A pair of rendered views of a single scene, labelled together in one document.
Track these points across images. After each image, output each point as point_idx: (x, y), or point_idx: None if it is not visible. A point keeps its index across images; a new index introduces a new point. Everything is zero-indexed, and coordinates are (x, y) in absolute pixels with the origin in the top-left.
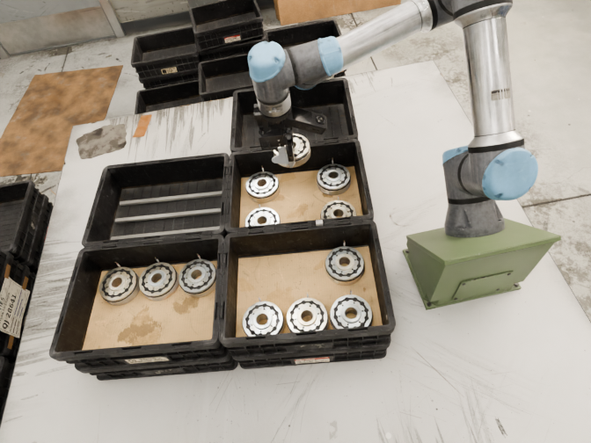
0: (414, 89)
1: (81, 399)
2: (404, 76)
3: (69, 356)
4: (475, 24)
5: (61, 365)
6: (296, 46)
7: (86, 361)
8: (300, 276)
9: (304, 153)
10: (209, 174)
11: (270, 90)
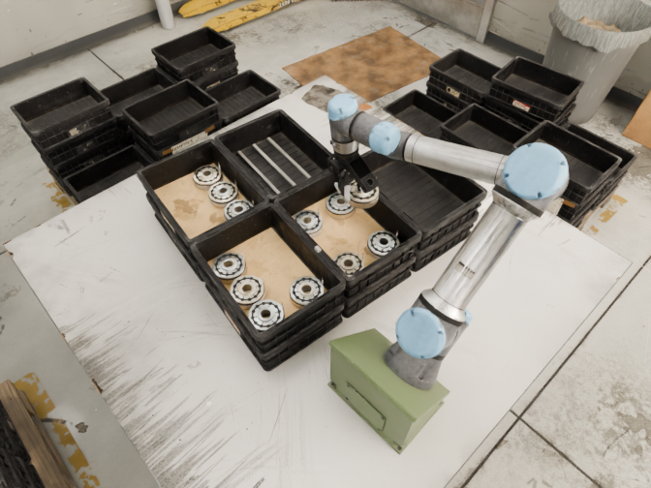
0: (573, 265)
1: (139, 215)
2: (581, 249)
3: (141, 179)
4: (493, 203)
5: None
6: (369, 114)
7: (148, 193)
8: (281, 271)
9: (361, 200)
10: (325, 167)
11: (332, 128)
